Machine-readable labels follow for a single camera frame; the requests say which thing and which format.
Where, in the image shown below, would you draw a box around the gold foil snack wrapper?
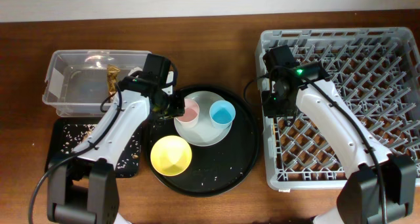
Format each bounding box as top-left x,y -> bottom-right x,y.
107,64 -> 121,102

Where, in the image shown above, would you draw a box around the blue plastic cup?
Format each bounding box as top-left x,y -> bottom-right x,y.
209,101 -> 236,129

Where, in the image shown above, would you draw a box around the pink plastic cup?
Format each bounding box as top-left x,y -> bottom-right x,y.
175,99 -> 200,129

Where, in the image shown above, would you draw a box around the yellow plastic bowl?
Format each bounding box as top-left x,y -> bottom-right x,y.
150,135 -> 192,177

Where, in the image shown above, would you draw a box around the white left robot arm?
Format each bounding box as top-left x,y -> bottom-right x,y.
42,54 -> 184,223

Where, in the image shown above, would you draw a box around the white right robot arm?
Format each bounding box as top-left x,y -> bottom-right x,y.
261,45 -> 417,224

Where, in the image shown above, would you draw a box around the clear plastic waste bin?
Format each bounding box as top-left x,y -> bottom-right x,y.
42,49 -> 149,117

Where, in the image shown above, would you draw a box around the grey dishwasher rack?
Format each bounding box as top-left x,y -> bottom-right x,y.
255,27 -> 419,192

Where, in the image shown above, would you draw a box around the pale grey round plate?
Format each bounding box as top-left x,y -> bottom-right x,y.
174,91 -> 231,146

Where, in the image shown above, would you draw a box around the round black serving tray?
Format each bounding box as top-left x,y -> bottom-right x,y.
152,85 -> 261,197

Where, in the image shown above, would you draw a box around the spilled rice food scraps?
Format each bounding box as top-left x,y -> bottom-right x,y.
58,123 -> 141,177

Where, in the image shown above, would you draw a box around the black rectangular tray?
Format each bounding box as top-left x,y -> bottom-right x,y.
44,117 -> 141,178

